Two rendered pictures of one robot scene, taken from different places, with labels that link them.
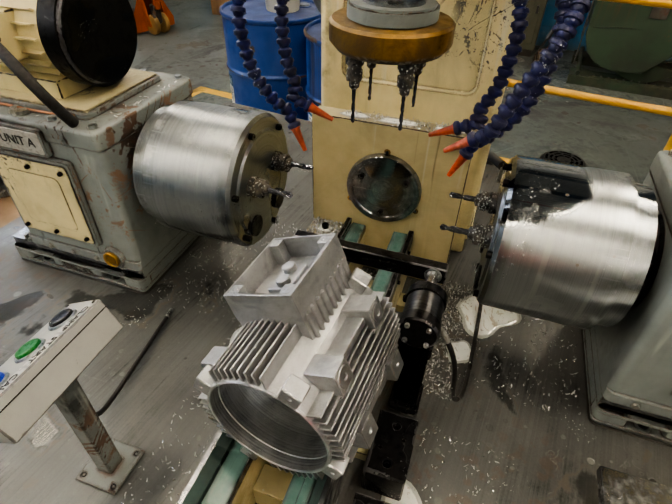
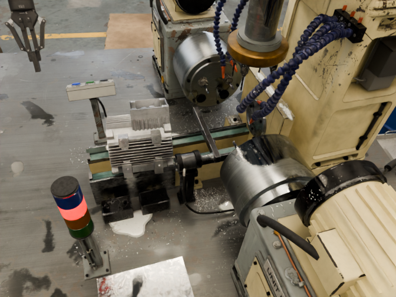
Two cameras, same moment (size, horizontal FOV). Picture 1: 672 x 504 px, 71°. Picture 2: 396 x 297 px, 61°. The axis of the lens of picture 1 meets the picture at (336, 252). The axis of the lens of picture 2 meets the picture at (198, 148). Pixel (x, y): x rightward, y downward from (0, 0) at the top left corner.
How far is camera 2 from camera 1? 0.76 m
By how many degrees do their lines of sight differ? 37
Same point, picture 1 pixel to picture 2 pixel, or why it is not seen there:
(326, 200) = not seen: hidden behind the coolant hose
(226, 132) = (201, 53)
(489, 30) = (330, 71)
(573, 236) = (244, 174)
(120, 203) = (168, 59)
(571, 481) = (192, 270)
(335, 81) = not seen: hidden behind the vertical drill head
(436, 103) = (304, 95)
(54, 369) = (88, 91)
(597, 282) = (238, 200)
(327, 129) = (249, 76)
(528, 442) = (200, 249)
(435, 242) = not seen: hidden behind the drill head
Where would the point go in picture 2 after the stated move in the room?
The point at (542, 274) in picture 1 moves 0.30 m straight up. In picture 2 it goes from (229, 181) to (246, 99)
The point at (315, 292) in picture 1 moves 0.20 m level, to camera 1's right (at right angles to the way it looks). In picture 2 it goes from (142, 117) to (178, 158)
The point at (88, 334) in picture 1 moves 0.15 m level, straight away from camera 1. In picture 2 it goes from (104, 89) to (121, 66)
